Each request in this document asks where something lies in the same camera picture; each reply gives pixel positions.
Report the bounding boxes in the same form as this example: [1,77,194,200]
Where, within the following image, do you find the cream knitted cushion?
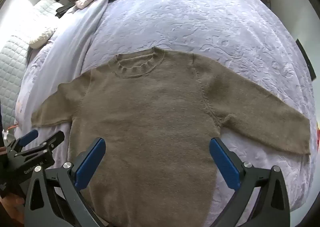
[28,14,58,49]

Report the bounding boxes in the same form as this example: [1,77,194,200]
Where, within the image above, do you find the white quilted pillow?
[32,0,64,19]

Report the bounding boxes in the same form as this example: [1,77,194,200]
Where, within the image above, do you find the lavender embossed blanket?
[15,0,318,217]

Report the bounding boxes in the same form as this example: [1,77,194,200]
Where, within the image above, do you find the person's left hand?
[0,191,25,220]

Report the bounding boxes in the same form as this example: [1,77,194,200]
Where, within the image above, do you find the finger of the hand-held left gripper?
[14,130,66,159]
[10,129,39,153]

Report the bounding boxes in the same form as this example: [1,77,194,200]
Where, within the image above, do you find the orange cable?
[3,123,20,135]

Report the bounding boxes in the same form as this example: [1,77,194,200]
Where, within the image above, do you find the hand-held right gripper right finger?
[209,138,292,227]

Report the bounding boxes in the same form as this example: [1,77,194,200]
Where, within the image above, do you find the light blue fleece blanket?
[17,0,140,133]

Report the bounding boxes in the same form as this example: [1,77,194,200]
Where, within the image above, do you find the olive brown knit sweater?
[31,47,312,227]

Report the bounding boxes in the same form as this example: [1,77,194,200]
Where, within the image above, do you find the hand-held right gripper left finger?
[24,138,110,227]

